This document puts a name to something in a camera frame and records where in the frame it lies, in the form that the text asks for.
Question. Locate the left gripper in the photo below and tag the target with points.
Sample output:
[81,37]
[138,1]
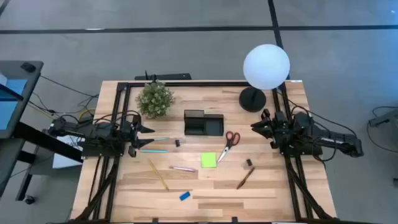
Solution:
[129,130]

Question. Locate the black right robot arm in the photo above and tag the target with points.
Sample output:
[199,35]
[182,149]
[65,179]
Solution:
[314,133]

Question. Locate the green potted plant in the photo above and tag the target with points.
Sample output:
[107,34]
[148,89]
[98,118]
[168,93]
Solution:
[155,99]

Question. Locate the black aluminium table frame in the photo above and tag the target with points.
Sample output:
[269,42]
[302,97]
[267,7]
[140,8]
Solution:
[202,84]

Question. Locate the black mesh desk organizer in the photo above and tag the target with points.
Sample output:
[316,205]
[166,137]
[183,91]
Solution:
[214,127]

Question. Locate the black flat router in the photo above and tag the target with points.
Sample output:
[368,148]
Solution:
[164,76]

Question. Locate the translucent purple pen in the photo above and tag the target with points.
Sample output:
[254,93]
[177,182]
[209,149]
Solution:
[183,169]

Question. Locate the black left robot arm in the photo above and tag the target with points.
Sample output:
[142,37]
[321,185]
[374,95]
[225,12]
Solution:
[99,132]

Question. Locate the white globe table lamp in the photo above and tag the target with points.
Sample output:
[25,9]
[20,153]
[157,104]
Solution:
[265,67]

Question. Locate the green sticky note pad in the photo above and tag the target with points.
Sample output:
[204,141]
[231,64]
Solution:
[208,160]

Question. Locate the computer monitor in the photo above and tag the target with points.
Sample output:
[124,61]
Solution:
[9,109]

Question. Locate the grey side desk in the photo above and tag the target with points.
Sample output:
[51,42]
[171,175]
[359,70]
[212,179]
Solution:
[34,84]

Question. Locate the black table edge bracket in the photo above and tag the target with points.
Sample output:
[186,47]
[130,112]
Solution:
[155,221]
[234,220]

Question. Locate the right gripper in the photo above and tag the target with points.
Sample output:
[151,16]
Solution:
[278,130]

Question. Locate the blue eraser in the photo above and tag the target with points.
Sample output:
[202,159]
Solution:
[185,195]

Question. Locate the grey stand base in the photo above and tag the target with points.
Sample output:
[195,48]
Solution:
[385,118]

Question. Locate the black computer mouse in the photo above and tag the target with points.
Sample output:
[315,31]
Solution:
[28,67]

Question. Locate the yellow pencil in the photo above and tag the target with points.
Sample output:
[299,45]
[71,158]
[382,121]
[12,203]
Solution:
[158,175]

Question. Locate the white printed paper sheet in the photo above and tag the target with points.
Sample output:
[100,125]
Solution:
[62,160]

